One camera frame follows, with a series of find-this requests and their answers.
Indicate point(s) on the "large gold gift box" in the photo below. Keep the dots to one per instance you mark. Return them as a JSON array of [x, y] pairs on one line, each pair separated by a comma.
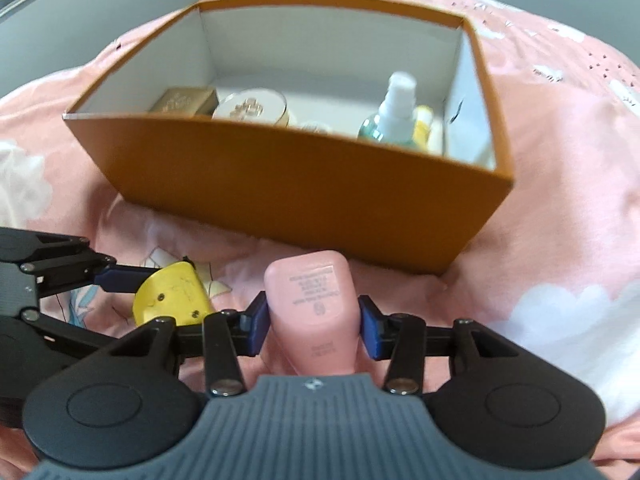
[[182, 101]]

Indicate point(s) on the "pink printed blanket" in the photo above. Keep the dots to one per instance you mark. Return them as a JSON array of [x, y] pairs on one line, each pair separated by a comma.
[[550, 160]]

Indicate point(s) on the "pink bottle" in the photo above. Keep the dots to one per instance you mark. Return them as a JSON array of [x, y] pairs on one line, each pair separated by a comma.
[[310, 310]]

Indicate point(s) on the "yellow bottle white cap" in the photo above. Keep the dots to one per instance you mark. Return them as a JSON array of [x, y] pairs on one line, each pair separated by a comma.
[[422, 127]]

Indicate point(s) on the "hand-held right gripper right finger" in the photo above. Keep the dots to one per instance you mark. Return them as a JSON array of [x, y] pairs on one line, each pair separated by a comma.
[[370, 330]]

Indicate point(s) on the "clear spray bottle white cap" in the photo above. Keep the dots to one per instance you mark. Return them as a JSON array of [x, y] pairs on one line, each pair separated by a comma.
[[395, 110]]

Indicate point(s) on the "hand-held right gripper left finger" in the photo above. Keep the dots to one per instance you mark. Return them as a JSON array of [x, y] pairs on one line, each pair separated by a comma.
[[257, 325]]

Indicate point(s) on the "yellow toy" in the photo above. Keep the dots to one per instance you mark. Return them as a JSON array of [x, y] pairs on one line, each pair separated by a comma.
[[170, 295]]

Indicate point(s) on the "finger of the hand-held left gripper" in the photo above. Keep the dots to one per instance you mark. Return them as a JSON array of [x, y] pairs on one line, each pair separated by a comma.
[[125, 279], [65, 332]]

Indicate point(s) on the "orange cardboard box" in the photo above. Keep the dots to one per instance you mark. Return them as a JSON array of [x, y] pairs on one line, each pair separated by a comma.
[[280, 185]]

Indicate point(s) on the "round white compact gold pattern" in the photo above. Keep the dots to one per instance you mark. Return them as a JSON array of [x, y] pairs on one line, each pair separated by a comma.
[[250, 107]]

